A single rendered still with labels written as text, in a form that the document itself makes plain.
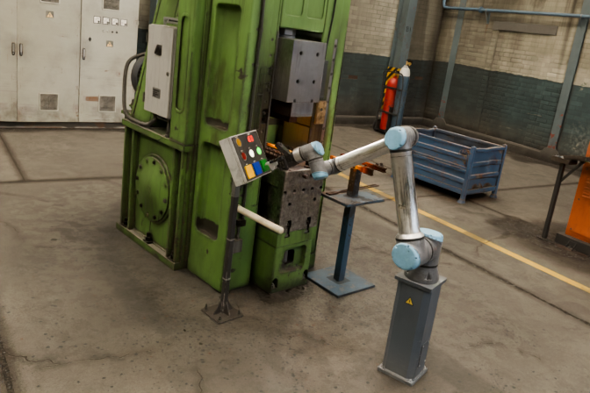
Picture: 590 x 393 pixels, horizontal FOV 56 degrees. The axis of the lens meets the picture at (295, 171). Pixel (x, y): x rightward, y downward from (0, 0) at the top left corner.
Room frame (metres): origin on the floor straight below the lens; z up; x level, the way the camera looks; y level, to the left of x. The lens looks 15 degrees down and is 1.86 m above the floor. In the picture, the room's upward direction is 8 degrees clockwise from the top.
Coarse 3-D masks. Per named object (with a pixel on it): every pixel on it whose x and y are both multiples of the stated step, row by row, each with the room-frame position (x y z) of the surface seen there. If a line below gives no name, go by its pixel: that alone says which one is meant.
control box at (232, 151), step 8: (232, 136) 3.12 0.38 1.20; (240, 136) 3.20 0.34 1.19; (248, 136) 3.29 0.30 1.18; (256, 136) 3.38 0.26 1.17; (224, 144) 3.10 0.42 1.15; (232, 144) 3.09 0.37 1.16; (248, 144) 3.25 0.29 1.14; (256, 144) 3.34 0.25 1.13; (224, 152) 3.10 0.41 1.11; (232, 152) 3.08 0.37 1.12; (240, 152) 3.12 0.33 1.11; (248, 152) 3.21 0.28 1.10; (256, 152) 3.30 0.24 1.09; (232, 160) 3.08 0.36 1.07; (240, 160) 3.08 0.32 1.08; (248, 160) 3.17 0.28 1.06; (256, 160) 3.25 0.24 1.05; (232, 168) 3.08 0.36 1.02; (240, 168) 3.06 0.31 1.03; (232, 176) 3.08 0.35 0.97; (240, 176) 3.06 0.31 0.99; (256, 176) 3.17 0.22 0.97; (240, 184) 3.06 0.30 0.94
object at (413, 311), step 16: (400, 272) 2.91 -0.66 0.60; (400, 288) 2.84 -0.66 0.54; (416, 288) 2.79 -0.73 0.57; (432, 288) 2.75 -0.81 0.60; (400, 304) 2.83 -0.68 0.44; (416, 304) 2.78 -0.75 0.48; (432, 304) 2.81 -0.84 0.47; (400, 320) 2.82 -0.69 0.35; (416, 320) 2.77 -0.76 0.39; (432, 320) 2.86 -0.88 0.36; (400, 336) 2.81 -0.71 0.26; (416, 336) 2.77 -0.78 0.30; (400, 352) 2.80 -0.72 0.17; (416, 352) 2.77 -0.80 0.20; (384, 368) 2.84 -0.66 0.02; (400, 368) 2.79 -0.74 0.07; (416, 368) 2.78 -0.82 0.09
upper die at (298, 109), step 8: (272, 104) 3.78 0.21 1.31; (280, 104) 3.72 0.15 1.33; (288, 104) 3.67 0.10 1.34; (296, 104) 3.67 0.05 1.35; (304, 104) 3.72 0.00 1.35; (312, 104) 3.77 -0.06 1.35; (280, 112) 3.71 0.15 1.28; (288, 112) 3.66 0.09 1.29; (296, 112) 3.68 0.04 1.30; (304, 112) 3.73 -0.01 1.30; (312, 112) 3.78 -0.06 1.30
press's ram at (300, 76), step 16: (288, 48) 3.64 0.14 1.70; (304, 48) 3.67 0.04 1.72; (320, 48) 3.78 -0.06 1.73; (288, 64) 3.63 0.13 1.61; (304, 64) 3.69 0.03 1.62; (320, 64) 3.79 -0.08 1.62; (288, 80) 3.61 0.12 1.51; (304, 80) 3.70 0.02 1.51; (320, 80) 3.81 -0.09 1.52; (272, 96) 3.71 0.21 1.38; (288, 96) 3.61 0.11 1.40; (304, 96) 3.71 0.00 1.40
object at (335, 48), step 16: (336, 0) 4.04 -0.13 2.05; (336, 16) 4.06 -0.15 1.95; (304, 32) 4.13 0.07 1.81; (320, 32) 4.01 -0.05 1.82; (336, 32) 4.08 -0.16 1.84; (336, 48) 4.09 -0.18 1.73; (336, 64) 4.12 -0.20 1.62; (336, 80) 4.14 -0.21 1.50; (336, 96) 4.16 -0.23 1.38; (288, 128) 4.16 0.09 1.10; (304, 128) 4.04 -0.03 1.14; (320, 128) 4.06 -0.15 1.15; (288, 144) 4.14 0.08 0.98; (304, 144) 4.02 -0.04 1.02; (320, 208) 4.16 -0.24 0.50
